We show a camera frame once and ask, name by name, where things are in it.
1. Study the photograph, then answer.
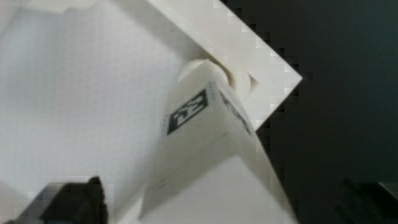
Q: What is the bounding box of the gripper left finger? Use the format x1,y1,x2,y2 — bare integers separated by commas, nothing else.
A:
11,176,109,224

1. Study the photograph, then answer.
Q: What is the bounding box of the white desk top tray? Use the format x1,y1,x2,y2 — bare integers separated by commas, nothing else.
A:
0,0,264,224

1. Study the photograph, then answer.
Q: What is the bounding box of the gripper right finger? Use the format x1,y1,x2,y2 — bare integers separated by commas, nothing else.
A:
335,179,398,224

